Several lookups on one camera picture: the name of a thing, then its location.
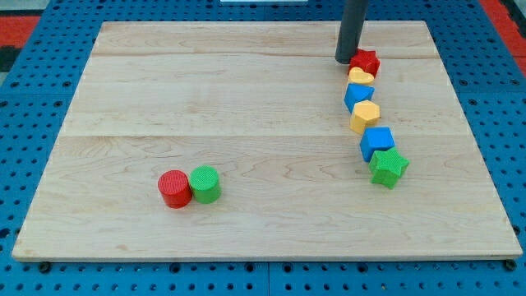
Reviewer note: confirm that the green star block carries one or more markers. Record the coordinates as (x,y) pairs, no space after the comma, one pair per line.
(387,167)

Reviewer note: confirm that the red star block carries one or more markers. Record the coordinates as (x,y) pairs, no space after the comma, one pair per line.
(366,60)

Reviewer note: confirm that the green cylinder block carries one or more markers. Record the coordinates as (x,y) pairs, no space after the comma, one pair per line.
(204,182)

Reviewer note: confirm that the red cylinder block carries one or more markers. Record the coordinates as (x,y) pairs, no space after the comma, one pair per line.
(175,189)

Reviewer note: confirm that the blue triangle block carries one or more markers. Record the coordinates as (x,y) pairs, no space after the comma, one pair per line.
(356,93)

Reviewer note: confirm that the yellow hexagon block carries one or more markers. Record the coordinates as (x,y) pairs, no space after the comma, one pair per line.
(365,114)

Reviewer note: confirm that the blue cube block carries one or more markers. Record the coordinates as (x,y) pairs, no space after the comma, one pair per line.
(375,138)

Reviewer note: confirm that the yellow heart block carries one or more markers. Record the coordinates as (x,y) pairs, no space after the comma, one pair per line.
(357,76)

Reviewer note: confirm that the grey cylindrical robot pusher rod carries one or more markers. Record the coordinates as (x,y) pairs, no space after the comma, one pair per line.
(350,30)

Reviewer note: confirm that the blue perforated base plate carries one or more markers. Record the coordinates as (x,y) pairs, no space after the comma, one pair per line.
(44,71)

